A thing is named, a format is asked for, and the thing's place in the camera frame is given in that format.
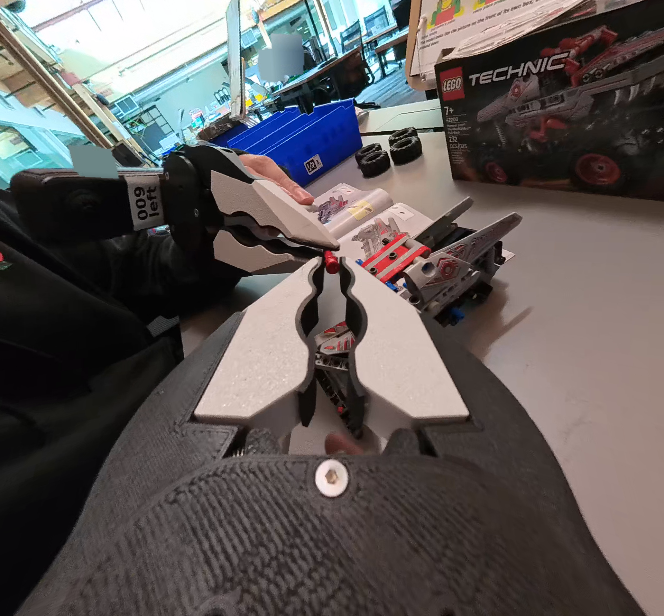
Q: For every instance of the black toy rubber tire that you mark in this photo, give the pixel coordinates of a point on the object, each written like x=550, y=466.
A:
x=405, y=151
x=403, y=133
x=374, y=164
x=368, y=148

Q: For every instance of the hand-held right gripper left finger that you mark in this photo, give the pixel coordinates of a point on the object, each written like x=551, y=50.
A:
x=249, y=367

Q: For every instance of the grey black brick subassembly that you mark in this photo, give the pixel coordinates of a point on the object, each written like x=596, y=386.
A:
x=334, y=341

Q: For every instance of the person's black clothing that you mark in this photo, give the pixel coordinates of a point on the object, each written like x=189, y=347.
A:
x=62, y=341

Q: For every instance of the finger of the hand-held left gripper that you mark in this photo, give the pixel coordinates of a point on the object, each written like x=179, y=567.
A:
x=280, y=206
x=244, y=253

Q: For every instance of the red toy brick pin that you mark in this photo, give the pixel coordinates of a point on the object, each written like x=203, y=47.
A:
x=331, y=261

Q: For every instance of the toy brick truck model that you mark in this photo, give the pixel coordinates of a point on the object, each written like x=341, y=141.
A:
x=441, y=268

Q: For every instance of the dark office desk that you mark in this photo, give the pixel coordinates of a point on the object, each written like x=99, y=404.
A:
x=321, y=71

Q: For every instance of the white desk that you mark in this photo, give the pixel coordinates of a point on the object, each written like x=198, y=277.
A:
x=581, y=304

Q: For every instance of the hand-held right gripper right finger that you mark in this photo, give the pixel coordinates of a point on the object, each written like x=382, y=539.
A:
x=410, y=367

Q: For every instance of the blue plastic storage bin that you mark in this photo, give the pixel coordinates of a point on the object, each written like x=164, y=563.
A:
x=301, y=138

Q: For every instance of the black toy truck box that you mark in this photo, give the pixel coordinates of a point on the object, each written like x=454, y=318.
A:
x=544, y=123

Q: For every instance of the building instruction booklet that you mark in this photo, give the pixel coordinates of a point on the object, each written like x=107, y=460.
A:
x=358, y=209

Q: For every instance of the person's left hand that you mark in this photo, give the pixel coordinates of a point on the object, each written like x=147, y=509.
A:
x=269, y=175

